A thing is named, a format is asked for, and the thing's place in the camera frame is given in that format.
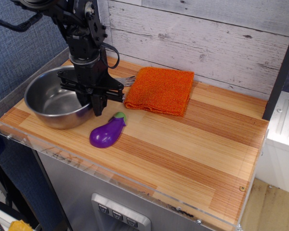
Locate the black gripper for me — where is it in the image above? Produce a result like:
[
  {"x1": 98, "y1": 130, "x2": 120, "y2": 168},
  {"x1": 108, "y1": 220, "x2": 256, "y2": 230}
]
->
[{"x1": 57, "y1": 56, "x2": 125, "y2": 116}]

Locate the silver metal bowl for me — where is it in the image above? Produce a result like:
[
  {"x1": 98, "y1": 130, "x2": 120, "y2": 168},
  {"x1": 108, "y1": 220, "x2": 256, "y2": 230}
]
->
[{"x1": 24, "y1": 65, "x2": 94, "y2": 129}]

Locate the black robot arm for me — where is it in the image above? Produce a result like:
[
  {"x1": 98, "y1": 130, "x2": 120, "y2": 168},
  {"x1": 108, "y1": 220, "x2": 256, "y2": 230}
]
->
[{"x1": 14, "y1": 0, "x2": 124, "y2": 116}]

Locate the purple toy eggplant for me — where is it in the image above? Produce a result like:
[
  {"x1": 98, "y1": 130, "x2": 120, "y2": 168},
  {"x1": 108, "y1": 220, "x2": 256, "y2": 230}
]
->
[{"x1": 89, "y1": 112, "x2": 126, "y2": 148}]

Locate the orange folded cloth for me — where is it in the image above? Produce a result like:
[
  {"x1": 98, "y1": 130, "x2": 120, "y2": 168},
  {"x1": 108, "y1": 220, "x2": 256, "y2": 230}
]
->
[{"x1": 124, "y1": 67, "x2": 194, "y2": 117}]

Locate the stainless toy fridge cabinet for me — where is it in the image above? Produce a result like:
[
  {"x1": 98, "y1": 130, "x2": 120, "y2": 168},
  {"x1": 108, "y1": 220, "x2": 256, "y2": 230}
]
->
[{"x1": 33, "y1": 151, "x2": 207, "y2": 231}]

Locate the silver dispenser button panel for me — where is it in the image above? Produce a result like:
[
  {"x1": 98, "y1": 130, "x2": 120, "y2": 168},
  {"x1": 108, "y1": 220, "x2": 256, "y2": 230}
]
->
[{"x1": 91, "y1": 193, "x2": 151, "y2": 231}]

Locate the clear acrylic edge guard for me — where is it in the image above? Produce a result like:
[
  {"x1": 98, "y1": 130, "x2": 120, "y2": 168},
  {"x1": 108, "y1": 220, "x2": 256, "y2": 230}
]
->
[{"x1": 0, "y1": 113, "x2": 268, "y2": 231}]

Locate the white toy sink unit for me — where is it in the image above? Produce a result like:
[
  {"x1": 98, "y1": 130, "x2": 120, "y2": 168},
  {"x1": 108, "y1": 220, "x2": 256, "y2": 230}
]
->
[{"x1": 255, "y1": 91, "x2": 289, "y2": 192}]

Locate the red handled metal fork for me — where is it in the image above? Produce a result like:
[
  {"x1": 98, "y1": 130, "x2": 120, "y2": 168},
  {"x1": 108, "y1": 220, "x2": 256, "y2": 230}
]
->
[{"x1": 114, "y1": 76, "x2": 136, "y2": 87}]

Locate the dark left vertical post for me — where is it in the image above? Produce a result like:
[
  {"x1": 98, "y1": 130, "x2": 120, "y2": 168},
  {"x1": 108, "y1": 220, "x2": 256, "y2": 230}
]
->
[{"x1": 84, "y1": 0, "x2": 104, "y2": 28}]

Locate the dark vertical post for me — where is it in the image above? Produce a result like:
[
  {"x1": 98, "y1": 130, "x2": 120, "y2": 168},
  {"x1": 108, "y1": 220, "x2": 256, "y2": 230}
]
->
[
  {"x1": 84, "y1": 0, "x2": 104, "y2": 28},
  {"x1": 262, "y1": 45, "x2": 289, "y2": 121}
]

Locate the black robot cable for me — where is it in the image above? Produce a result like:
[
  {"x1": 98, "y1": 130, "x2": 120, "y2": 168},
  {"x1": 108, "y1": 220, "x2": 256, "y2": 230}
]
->
[{"x1": 0, "y1": 12, "x2": 44, "y2": 32}]

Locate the dark right vertical post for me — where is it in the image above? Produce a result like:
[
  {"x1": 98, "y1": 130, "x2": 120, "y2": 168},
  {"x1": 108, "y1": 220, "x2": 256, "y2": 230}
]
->
[{"x1": 262, "y1": 45, "x2": 289, "y2": 121}]

